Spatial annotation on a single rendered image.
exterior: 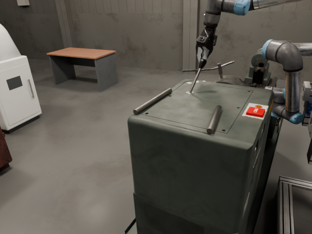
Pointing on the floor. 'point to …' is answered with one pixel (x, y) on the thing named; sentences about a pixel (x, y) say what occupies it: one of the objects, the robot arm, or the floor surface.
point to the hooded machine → (16, 87)
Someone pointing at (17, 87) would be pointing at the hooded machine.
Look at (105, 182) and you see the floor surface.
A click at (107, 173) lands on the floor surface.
